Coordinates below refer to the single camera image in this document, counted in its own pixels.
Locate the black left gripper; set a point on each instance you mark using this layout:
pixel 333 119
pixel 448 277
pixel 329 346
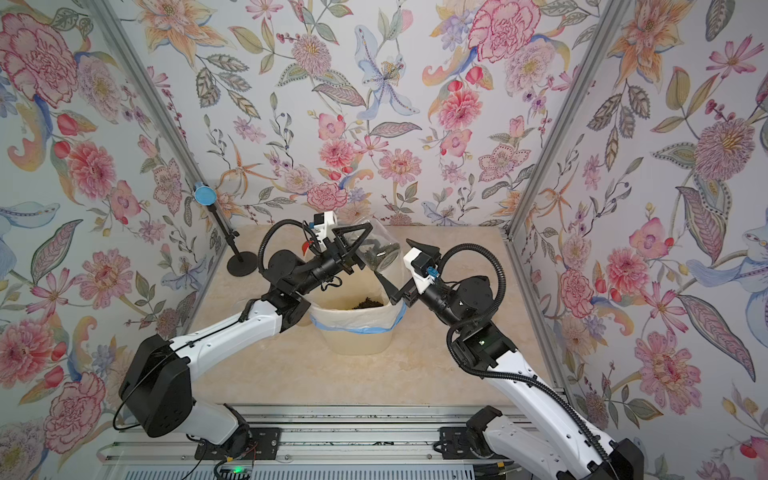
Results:
pixel 335 259

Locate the beige lid tea jar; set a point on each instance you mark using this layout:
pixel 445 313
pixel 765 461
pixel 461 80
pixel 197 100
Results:
pixel 379 249

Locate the aluminium corner post right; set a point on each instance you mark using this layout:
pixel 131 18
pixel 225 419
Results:
pixel 608 25

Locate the aluminium corner post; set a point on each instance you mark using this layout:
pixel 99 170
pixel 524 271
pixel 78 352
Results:
pixel 608 25
pixel 105 18

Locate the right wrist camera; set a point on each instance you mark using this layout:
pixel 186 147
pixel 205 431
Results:
pixel 421 266

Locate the black round-base stand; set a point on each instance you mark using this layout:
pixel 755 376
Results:
pixel 241 263

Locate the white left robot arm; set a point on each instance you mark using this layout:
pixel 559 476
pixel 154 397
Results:
pixel 157 389

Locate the cream trash bin with liner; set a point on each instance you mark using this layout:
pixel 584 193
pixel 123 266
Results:
pixel 356 318

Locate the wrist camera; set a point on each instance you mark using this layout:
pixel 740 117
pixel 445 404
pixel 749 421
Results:
pixel 421 266
pixel 323 225

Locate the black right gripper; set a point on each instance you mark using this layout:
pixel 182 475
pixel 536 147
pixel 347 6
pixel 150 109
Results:
pixel 415 298

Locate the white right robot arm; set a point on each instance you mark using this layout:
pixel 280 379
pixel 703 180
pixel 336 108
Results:
pixel 522 372

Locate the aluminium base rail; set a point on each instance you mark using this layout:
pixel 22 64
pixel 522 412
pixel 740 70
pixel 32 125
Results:
pixel 366 442

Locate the aluminium corner post left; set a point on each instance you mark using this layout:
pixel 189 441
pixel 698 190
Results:
pixel 105 18

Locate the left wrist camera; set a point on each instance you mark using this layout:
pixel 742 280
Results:
pixel 323 225

